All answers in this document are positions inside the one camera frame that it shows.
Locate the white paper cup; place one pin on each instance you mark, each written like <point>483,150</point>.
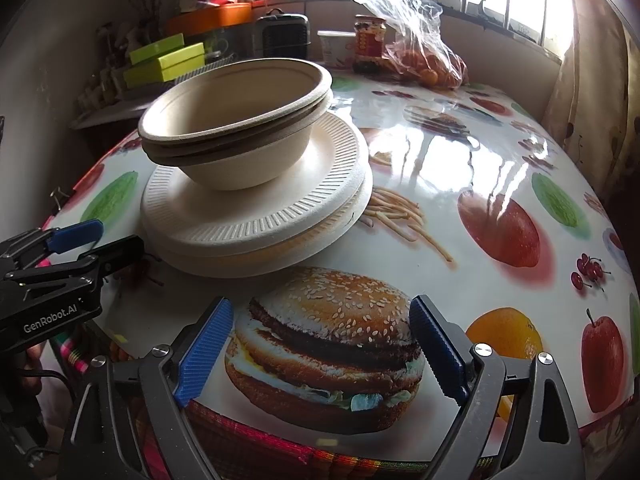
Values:
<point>335,47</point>

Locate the plaid cloth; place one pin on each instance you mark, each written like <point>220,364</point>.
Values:
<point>240,435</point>

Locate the floral cloth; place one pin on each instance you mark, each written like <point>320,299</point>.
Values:
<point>605,445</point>

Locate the orange box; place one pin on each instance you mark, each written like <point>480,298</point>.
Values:
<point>210,17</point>

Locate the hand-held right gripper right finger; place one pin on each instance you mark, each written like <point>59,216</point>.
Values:
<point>440,355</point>

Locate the white foam plate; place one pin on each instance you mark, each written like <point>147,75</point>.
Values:
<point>240,269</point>
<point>320,240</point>
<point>320,180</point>

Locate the clear plastic bag of oranges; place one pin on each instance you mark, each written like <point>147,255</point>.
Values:
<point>425,60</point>

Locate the green box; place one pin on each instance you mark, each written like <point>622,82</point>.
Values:
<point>165,67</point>
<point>155,50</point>

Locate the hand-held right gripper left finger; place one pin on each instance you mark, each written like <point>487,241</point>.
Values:
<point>205,355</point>

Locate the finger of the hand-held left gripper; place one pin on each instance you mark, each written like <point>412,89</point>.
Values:
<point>75,235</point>
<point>122,252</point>

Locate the food printed tablecloth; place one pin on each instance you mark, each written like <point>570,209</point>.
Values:
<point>450,170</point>

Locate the small grey heater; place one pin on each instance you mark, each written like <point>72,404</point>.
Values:
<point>282,37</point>

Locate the red label glass jar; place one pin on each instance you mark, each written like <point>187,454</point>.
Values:
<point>369,42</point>

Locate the patterned cream curtain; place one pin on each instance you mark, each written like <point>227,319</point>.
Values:
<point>590,110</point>

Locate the grey side shelf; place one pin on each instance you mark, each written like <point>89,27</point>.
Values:
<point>110,112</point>

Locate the beige paper bowl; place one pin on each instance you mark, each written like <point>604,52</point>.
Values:
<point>311,108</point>
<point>240,170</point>
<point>235,100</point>

